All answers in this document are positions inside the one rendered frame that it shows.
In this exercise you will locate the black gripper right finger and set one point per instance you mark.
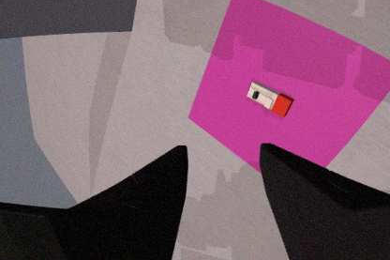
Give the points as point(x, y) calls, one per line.
point(322, 215)

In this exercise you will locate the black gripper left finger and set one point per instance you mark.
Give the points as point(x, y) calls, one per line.
point(137, 219)

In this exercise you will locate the magenta square mat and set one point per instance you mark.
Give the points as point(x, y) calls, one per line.
point(336, 84)

